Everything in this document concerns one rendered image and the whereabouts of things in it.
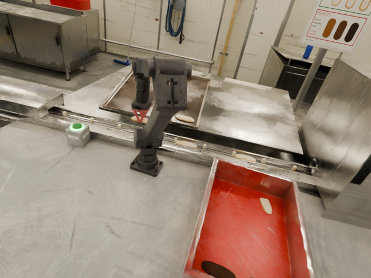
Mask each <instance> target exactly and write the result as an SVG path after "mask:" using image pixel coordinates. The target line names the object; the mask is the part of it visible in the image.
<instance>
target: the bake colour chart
mask: <svg viewBox="0 0 371 278"><path fill-rule="evenodd" d="M370 23H371V0H316V2H315V4H314V7H313V9H312V11H311V14H310V16H309V18H308V21H307V23H306V26H305V28H304V31H303V33H302V35H301V38H300V40H299V43H301V44H306V45H311V46H316V47H321V48H324V49H329V50H334V51H339V52H344V53H347V54H353V53H354V51H355V50H356V48H357V46H358V44H359V42H360V41H361V39H362V37H363V35H364V33H365V32H366V30H367V28H368V27H369V24H370Z"/></svg>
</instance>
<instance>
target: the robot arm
mask: <svg viewBox="0 0 371 278"><path fill-rule="evenodd" d="M132 71H133V73H134V77H135V81H136V99H135V100H134V101H133V102H132V103H131V109H132V111H133V113H134V114H135V116H136V118H137V120H138V122H142V120H143V119H144V118H145V116H146V114H147V112H148V111H149V109H150V107H151V105H152V103H151V101H152V97H149V95H150V81H151V78H150V77H152V82H153V93H154V99H155V104H154V107H153V109H152V112H151V114H150V116H149V119H148V121H147V123H146V125H145V126H143V127H142V128H141V129H134V145H135V148H139V150H140V153H139V154H138V155H137V156H136V157H135V159H134V160H133V161H132V162H131V163H130V169H132V170H135V171H138V172H141V173H144V174H147V175H150V176H153V177H156V176H157V175H158V174H159V172H160V170H161V169H162V167H163V161H159V160H158V157H157V155H156V149H155V148H158V147H162V141H163V139H164V134H163V130H164V129H165V127H166V126H167V124H168V123H169V121H170V120H171V118H172V117H173V116H174V115H175V114H176V113H178V112H179V111H185V109H186V108H187V79H189V78H190V77H191V75H192V64H191V63H190V62H186V60H185V59H184V58H174V57H160V56H154V57H153V58H142V57H136V58H135V60H133V61H132ZM169 82H170V85H169ZM137 111H138V112H139V113H140V116H141V119H139V116H138V114H137Z"/></svg>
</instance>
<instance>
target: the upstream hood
mask: <svg viewBox="0 0 371 278"><path fill-rule="evenodd" d="M56 104H58V106H60V105H63V106H65V105H64V100H63V93H60V92H56V91H52V90H48V89H43V88H38V87H34V86H30V85H26V84H21V83H17V82H12V81H8V80H5V79H0V109H3V110H7V111H11V112H15V113H19V114H23V115H28V116H32V117H37V118H42V117H43V116H45V115H46V114H48V113H49V112H48V110H49V109H50V108H52V107H53V106H55V105H56Z"/></svg>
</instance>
